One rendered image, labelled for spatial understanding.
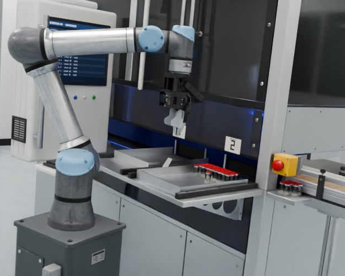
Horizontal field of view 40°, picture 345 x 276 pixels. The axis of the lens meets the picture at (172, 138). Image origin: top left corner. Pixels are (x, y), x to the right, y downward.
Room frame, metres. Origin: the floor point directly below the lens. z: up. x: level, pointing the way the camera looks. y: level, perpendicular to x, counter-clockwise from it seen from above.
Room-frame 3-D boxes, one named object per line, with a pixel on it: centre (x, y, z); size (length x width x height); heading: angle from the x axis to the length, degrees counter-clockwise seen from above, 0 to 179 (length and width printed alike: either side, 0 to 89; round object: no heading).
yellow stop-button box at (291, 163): (1.73, -0.43, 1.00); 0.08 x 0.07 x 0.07; 130
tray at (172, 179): (1.78, -0.09, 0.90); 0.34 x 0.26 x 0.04; 130
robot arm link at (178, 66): (1.61, -0.01, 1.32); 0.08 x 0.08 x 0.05
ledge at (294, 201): (1.75, -0.47, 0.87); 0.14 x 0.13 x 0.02; 130
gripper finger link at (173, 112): (1.62, 0.01, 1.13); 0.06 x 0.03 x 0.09; 130
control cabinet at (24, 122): (2.41, 0.57, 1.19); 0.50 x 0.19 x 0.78; 141
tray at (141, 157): (2.11, 0.04, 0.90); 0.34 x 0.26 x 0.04; 130
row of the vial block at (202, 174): (1.85, -0.18, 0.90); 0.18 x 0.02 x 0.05; 40
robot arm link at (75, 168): (1.47, 0.30, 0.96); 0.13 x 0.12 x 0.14; 2
